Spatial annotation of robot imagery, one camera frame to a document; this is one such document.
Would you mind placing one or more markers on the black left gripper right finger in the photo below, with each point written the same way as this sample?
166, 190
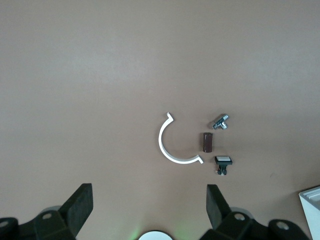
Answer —
217, 207

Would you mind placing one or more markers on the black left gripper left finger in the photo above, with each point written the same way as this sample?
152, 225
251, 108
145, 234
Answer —
77, 207

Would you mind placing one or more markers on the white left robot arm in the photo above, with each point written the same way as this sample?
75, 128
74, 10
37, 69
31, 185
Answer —
155, 236

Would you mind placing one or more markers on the black white-capped push button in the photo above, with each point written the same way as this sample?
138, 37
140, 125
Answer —
223, 160

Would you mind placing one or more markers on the white drawer cabinet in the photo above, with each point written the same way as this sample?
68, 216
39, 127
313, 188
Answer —
312, 212

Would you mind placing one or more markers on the small brown block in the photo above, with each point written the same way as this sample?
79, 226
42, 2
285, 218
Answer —
207, 142

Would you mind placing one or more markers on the metal T fitting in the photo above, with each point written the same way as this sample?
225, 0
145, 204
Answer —
220, 122

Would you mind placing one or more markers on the white semicircular pipe clamp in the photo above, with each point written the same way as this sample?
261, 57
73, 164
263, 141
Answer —
161, 140

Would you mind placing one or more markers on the brown table cover sheet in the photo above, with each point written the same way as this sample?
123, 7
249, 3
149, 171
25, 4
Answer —
100, 75

